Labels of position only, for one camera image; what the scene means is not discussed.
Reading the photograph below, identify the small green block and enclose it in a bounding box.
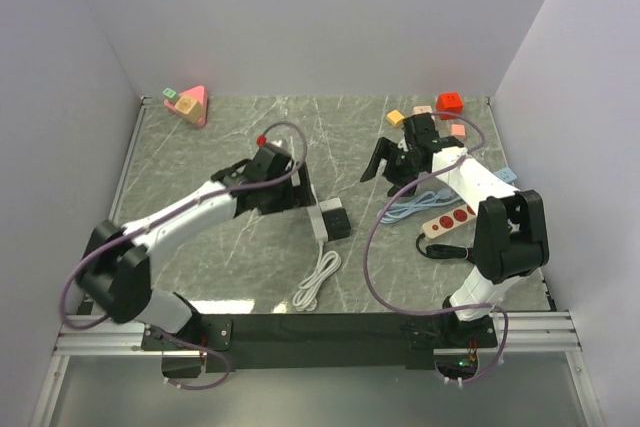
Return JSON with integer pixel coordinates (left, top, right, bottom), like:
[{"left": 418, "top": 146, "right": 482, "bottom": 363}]
[{"left": 163, "top": 88, "right": 177, "bottom": 101}]

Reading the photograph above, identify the light blue cord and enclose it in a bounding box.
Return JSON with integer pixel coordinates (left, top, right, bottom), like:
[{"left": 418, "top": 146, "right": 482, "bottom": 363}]
[{"left": 375, "top": 186, "right": 466, "bottom": 226}]

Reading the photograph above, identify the small salmon cube adapter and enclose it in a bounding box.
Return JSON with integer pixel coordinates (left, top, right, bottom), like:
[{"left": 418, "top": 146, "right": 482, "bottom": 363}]
[{"left": 450, "top": 123, "right": 467, "bottom": 140}]

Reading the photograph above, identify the small orange cube adapter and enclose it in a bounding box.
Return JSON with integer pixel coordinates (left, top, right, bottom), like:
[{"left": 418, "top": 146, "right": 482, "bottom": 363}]
[{"left": 386, "top": 110, "right": 405, "bottom": 127}]

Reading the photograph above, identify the white power strip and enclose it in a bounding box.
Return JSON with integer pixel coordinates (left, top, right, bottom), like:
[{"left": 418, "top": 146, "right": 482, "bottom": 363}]
[{"left": 307, "top": 205, "right": 328, "bottom": 244}]

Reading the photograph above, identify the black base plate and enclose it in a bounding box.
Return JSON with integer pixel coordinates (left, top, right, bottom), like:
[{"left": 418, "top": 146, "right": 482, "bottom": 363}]
[{"left": 140, "top": 311, "right": 500, "bottom": 374}]

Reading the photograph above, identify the tan wooden cube adapter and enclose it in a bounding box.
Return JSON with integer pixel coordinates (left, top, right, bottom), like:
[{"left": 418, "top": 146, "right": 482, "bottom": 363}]
[{"left": 174, "top": 95, "right": 204, "bottom": 124}]

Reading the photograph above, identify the black cube plug adapter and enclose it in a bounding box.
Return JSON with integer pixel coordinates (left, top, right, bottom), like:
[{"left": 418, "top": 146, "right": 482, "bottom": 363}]
[{"left": 320, "top": 198, "right": 352, "bottom": 242}]

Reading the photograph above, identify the beige red power strip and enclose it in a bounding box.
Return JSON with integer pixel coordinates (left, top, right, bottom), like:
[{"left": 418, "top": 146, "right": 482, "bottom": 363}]
[{"left": 419, "top": 204, "right": 476, "bottom": 240}]

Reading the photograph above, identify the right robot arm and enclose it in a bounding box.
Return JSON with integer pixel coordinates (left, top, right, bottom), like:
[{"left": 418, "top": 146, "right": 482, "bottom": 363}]
[{"left": 361, "top": 113, "right": 549, "bottom": 346}]

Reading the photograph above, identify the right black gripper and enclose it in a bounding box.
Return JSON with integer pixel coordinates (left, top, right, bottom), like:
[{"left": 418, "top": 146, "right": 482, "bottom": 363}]
[{"left": 359, "top": 137, "right": 423, "bottom": 198}]

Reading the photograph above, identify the pink cube adapter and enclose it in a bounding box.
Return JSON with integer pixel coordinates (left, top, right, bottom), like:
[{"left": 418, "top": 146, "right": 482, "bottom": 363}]
[{"left": 412, "top": 105, "right": 434, "bottom": 116}]

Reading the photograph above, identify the light blue power strip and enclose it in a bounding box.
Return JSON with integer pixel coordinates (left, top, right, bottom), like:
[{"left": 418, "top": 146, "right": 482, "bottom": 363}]
[{"left": 494, "top": 167, "right": 517, "bottom": 184}]

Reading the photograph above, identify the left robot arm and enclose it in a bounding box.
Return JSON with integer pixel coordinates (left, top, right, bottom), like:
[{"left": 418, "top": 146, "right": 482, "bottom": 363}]
[{"left": 75, "top": 143, "right": 315, "bottom": 349}]

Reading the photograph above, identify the pink triangle block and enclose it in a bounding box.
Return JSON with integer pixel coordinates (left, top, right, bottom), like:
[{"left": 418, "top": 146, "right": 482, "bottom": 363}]
[{"left": 163, "top": 85, "right": 208, "bottom": 128}]

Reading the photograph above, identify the red cube plug adapter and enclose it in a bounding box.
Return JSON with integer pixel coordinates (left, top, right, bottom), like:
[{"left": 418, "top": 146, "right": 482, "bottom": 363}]
[{"left": 436, "top": 92, "right": 464, "bottom": 120}]

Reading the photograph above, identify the white cord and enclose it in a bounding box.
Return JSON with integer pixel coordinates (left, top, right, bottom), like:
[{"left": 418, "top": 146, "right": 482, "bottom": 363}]
[{"left": 291, "top": 241, "right": 343, "bottom": 313}]

